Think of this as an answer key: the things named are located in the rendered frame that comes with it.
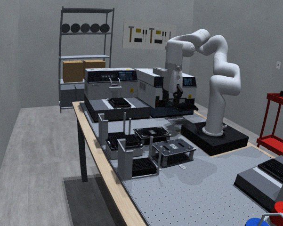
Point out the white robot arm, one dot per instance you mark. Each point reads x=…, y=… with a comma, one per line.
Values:
x=226, y=79

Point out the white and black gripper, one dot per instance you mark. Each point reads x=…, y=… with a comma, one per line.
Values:
x=173, y=84

